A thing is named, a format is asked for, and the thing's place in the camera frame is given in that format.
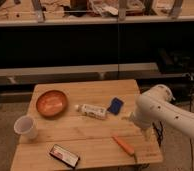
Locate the orange wooden bowl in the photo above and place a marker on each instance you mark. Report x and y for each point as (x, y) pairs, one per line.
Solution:
(51, 103)

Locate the blue sponge block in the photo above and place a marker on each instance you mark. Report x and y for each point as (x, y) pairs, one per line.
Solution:
(115, 106)

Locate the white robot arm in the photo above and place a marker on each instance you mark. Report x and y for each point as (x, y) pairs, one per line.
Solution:
(154, 104)

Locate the black rectangular box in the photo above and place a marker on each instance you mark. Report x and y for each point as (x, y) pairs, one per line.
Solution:
(64, 155)

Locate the white tube bottle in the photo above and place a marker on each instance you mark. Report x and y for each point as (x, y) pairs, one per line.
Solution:
(92, 111)

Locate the metal shelf rack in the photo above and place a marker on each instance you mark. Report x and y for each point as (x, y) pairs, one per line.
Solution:
(54, 40)

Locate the wooden table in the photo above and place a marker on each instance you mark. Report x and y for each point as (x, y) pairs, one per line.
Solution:
(89, 138)

